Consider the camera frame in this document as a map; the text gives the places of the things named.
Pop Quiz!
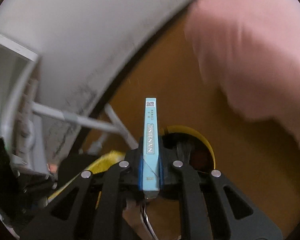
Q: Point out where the light blue cigarette box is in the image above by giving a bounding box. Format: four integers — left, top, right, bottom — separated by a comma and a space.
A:
142, 98, 160, 200

